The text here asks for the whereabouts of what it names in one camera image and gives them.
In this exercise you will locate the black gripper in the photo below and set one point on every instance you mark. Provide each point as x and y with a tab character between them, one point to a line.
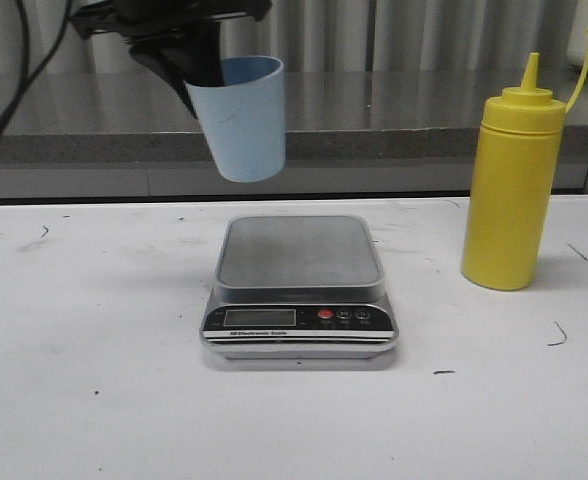
191	54

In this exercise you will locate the light blue plastic cup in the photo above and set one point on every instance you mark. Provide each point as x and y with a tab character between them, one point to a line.
244	120

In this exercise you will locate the yellow squeeze bottle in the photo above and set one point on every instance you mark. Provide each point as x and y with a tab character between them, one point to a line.
517	153

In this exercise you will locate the silver digital kitchen scale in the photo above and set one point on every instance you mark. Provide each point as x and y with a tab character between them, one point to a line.
299	287

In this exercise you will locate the grey steel counter shelf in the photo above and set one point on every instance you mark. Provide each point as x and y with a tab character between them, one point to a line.
127	136

